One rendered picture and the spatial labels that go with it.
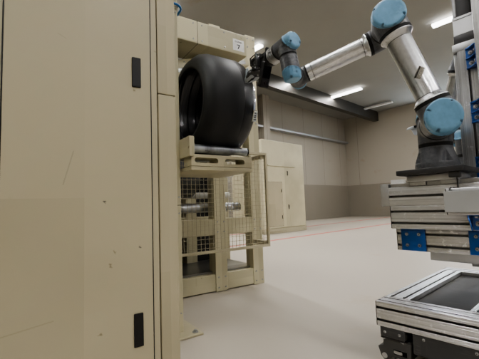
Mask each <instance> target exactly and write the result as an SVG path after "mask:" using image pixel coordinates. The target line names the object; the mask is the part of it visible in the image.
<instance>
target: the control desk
mask: <svg viewBox="0 0 479 359"><path fill-rule="evenodd" d="M0 359H180V298H179V262H178V225H177V155H176V118H175V27H174V0H0Z"/></svg>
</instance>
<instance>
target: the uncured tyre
mask: <svg viewBox="0 0 479 359"><path fill-rule="evenodd" d="M245 75H246V68H245V67H244V66H243V65H241V64H240V63H238V62H236V61H234V60H230V59H227V58H222V57H219V56H214V55H210V54H199V55H196V56H195V57H194V58H192V59H191V60H190V61H188V62H187V63H186V64H185V65H184V67H183V69H182V70H181V72H180V74H179V77H178V83H179V117H180V140H181V139H183V138H185V137H187V136H189V135H191V136H194V143H195V144H200V145H217V146H226V147H241V146H242V145H243V144H244V142H245V141H246V139H247V138H248V136H249V133H250V131H251V129H252V125H253V122H252V117H253V112H254V110H255V108H256V97H255V91H254V85H253V82H251V83H245V82H244V78H245Z"/></svg>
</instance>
